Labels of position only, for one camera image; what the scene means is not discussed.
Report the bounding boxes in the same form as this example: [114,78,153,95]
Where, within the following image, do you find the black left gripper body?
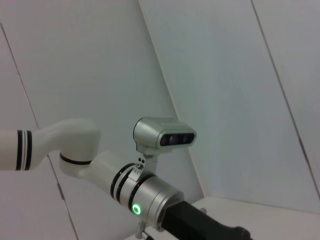
[163,199,254,240]

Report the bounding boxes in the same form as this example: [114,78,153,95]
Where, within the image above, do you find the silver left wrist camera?
[132,116,198,161]

